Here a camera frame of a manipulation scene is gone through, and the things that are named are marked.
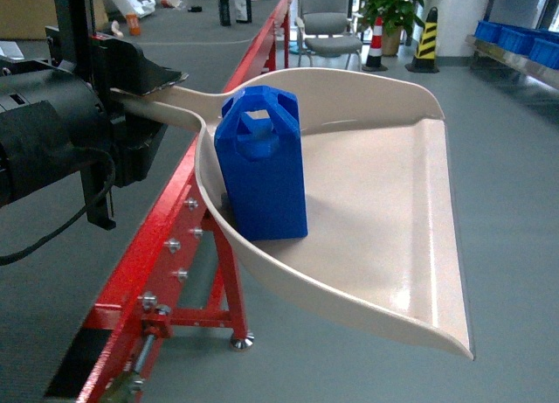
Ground black cable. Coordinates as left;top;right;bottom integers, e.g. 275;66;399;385
0;147;117;267

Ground red conveyor frame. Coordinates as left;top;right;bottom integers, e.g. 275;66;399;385
43;0;298;403

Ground green potted plant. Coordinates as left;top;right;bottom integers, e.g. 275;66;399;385
359;0;424;57

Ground red white traffic cone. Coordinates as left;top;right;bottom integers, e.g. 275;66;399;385
362;17;388;73

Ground steel shelf rack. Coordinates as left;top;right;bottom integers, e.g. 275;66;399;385
466;0;558;89

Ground black canister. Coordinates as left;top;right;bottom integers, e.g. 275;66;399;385
217;0;231;26

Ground large cardboard box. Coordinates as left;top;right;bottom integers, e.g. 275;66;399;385
1;0;108;40

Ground grey office chair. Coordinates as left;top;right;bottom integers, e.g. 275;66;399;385
295;0;362;70

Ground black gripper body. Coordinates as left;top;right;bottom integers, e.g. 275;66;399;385
45;24;190;231

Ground blue storage bin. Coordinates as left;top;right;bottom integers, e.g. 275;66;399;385
473;20;507;45

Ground yellow black striped bollard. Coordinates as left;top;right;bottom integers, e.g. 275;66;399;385
405;7;439;73

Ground blue 3D-printed part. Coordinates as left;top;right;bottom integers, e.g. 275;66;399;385
214;86;308;241

